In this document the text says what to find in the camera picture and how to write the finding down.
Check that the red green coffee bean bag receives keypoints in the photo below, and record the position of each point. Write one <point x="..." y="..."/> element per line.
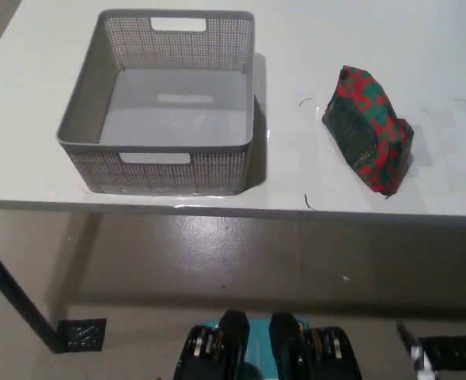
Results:
<point x="375" y="118"/>

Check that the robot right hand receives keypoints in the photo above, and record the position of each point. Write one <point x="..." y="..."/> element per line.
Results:
<point x="420" y="358"/>

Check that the grey perforated plastic basket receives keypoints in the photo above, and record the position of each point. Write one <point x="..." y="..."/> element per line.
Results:
<point x="157" y="174"/>

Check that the black metal table leg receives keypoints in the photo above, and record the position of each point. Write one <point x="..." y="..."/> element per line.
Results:
<point x="19" y="293"/>

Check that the black teal robot body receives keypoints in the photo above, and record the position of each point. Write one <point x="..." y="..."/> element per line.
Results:
<point x="201" y="364"/>

